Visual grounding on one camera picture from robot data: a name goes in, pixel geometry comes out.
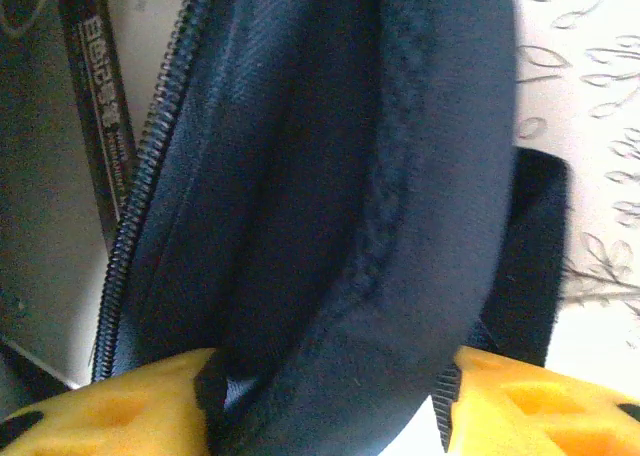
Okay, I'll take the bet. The grey marker pen box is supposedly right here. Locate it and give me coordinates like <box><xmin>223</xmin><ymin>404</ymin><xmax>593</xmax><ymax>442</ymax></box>
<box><xmin>0</xmin><ymin>0</ymin><xmax>199</xmax><ymax>392</ymax></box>

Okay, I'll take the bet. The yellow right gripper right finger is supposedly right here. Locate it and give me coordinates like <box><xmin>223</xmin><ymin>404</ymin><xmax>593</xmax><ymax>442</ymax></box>
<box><xmin>432</xmin><ymin>345</ymin><xmax>640</xmax><ymax>456</ymax></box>

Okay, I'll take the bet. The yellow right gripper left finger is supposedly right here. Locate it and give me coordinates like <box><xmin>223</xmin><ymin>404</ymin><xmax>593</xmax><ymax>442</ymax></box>
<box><xmin>0</xmin><ymin>348</ymin><xmax>217</xmax><ymax>456</ymax></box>

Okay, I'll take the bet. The navy blue backpack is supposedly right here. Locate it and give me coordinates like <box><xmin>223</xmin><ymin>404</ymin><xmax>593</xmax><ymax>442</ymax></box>
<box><xmin>89</xmin><ymin>0</ymin><xmax>571</xmax><ymax>456</ymax></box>

